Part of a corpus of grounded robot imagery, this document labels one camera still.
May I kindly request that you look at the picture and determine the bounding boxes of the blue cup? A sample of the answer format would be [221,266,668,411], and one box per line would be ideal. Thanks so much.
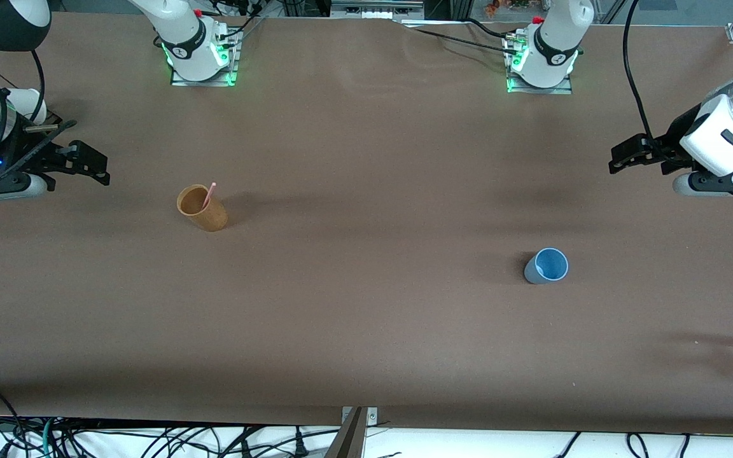
[524,247,569,285]

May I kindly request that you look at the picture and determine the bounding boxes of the brown wooden cup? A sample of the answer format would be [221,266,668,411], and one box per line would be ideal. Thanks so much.
[176,184,228,232]

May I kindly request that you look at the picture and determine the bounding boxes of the white mug with face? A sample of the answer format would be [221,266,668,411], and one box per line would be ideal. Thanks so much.
[5,87,47,123]

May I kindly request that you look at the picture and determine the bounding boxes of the grey power strip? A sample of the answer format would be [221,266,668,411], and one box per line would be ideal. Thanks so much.
[330,0,426,20]

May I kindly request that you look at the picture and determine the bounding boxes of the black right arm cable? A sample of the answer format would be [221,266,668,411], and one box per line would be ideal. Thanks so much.
[0,48,78,188]

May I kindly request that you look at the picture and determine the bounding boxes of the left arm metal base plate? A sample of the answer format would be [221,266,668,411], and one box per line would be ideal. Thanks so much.
[505,32,574,95]

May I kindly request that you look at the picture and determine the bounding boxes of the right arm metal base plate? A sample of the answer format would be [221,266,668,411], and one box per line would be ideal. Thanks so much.
[171,29,240,87]

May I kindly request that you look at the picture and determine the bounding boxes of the short black base cable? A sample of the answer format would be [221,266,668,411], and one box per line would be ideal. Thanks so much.
[465,17,510,39]

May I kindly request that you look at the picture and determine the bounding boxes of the long black base cable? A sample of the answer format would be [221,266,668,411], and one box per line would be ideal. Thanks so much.
[398,22,520,55]

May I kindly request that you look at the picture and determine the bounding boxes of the black cable at right base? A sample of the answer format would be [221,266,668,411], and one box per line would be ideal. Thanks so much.
[211,0,267,40]

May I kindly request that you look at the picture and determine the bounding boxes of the metal table bracket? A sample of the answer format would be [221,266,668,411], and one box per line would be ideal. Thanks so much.
[341,406,379,426]

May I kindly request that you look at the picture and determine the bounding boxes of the grey camera post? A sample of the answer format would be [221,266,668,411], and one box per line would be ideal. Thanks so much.
[324,407,367,458]

